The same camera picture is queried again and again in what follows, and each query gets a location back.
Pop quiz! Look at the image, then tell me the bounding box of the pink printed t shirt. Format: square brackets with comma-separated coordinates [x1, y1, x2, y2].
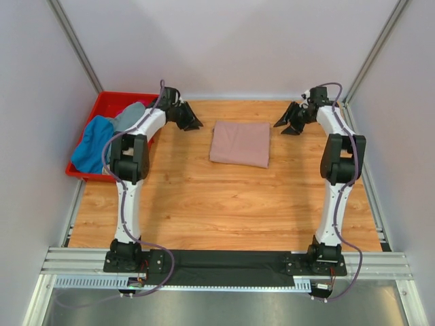
[209, 121, 271, 168]

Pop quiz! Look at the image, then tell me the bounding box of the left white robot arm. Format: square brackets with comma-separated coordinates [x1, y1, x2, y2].
[102, 86, 203, 273]

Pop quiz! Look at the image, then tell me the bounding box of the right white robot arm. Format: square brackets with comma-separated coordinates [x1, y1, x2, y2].
[274, 84, 366, 276]

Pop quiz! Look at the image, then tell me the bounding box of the grey-blue t shirt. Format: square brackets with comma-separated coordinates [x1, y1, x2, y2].
[112, 102, 145, 132]

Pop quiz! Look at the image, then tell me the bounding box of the beige t shirt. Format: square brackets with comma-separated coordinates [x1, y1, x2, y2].
[101, 147, 134, 175]

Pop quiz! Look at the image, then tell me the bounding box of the blue t shirt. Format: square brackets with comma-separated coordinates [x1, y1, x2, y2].
[71, 115, 114, 174]

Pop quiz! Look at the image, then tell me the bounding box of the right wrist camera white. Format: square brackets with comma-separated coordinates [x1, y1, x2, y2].
[301, 90, 311, 101]

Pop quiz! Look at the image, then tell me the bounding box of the right frame post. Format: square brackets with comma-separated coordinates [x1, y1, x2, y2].
[342, 0, 413, 103]

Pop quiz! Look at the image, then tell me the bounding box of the frame post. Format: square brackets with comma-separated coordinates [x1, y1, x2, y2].
[342, 0, 413, 103]
[47, 0, 103, 93]

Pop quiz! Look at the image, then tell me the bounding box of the left frame post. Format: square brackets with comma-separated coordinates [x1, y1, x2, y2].
[47, 0, 103, 93]

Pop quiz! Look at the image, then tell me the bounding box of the aluminium mounting rail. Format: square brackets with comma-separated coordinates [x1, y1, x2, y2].
[41, 248, 413, 293]

